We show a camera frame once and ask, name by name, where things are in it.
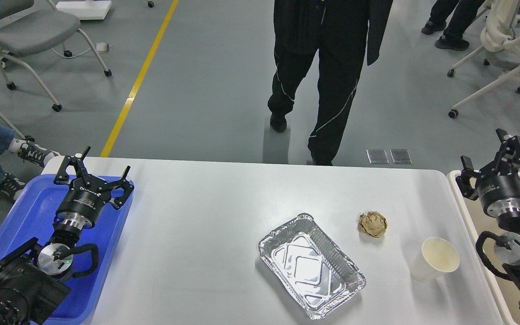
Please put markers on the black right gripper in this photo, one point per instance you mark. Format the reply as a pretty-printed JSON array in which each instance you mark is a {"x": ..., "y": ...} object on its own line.
[{"x": 499, "y": 191}]

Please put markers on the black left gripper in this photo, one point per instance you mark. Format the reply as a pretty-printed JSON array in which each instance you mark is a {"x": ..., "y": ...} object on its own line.
[{"x": 87, "y": 195}]

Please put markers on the white paper cup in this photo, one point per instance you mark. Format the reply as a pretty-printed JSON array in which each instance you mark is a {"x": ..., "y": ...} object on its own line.
[{"x": 436, "y": 257}]

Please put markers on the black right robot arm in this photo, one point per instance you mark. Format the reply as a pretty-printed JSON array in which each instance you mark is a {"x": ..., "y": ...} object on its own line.
[{"x": 500, "y": 254}]

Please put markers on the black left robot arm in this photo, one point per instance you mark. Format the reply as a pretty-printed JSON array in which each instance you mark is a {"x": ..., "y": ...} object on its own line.
[{"x": 57, "y": 243}]

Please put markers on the beige plastic bin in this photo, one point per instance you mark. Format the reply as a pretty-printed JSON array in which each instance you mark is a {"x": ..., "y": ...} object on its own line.
[{"x": 504, "y": 292}]

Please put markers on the right metal floor plate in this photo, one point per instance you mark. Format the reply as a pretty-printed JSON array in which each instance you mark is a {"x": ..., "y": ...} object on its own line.
[{"x": 401, "y": 156}]

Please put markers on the metal floor plate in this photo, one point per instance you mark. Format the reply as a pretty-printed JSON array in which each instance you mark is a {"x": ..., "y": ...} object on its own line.
[
  {"x": 401, "y": 156},
  {"x": 377, "y": 156}
]

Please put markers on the left metal floor plate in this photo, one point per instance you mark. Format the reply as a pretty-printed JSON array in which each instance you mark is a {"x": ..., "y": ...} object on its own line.
[{"x": 377, "y": 156}]

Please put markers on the crumpled brown paper ball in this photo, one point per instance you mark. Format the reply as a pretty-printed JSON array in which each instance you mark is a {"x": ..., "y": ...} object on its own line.
[{"x": 372, "y": 223}]

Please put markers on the white power adapter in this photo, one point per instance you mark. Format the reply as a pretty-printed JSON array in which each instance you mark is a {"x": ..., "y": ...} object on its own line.
[{"x": 102, "y": 47}]

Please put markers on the white base board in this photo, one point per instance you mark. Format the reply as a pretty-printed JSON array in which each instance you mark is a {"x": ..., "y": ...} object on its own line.
[{"x": 86, "y": 9}]

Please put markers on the grey office chair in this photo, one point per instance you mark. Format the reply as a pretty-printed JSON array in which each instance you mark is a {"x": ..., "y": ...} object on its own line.
[{"x": 38, "y": 31}]

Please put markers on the person in black clothes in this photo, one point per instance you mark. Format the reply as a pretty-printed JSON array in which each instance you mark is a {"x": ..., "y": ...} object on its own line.
[{"x": 345, "y": 34}]

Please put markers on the aluminium foil tray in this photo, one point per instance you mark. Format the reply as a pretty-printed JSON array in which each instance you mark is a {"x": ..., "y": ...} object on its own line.
[{"x": 318, "y": 275}]

